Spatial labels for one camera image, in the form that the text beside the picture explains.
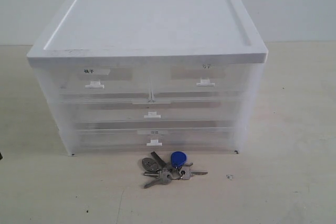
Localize key bunch with blue tag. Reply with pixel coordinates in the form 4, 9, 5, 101
142, 151, 208, 189

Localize white translucent drawer cabinet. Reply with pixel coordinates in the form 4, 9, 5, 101
27, 0, 268, 156

